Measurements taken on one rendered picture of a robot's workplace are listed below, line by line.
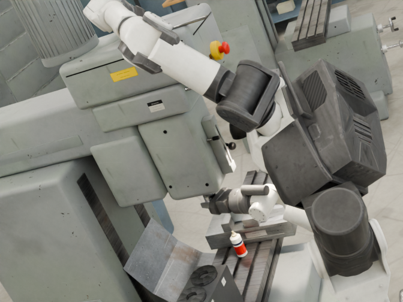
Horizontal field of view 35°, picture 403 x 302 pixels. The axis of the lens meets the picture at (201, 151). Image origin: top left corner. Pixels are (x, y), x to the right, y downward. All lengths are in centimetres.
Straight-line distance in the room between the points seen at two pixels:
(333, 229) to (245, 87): 43
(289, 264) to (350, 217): 106
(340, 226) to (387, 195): 290
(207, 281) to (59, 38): 89
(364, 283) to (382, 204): 255
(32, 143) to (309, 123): 106
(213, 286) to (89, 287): 57
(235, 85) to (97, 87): 59
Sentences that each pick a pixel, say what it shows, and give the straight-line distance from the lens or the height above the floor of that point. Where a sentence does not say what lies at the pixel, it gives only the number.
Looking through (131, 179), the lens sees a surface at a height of 145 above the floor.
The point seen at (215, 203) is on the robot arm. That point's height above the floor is 126.
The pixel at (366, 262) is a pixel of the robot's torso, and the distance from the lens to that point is 155.
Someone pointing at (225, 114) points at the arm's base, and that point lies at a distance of 159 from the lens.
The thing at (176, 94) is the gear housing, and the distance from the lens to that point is 195.
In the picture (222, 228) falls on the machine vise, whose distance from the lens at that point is 246.
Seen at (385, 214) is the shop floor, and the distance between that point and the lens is 410.
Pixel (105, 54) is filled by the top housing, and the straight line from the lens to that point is 198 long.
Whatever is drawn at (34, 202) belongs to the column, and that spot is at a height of 150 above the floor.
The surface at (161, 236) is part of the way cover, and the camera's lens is 259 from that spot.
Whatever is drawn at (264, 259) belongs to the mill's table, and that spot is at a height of 96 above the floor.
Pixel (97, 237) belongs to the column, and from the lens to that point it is 228.
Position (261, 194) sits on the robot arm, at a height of 128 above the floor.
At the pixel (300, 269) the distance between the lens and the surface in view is 239.
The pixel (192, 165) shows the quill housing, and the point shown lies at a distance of 209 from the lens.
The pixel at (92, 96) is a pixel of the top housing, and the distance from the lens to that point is 205.
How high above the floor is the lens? 229
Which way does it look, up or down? 23 degrees down
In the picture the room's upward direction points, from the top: 24 degrees counter-clockwise
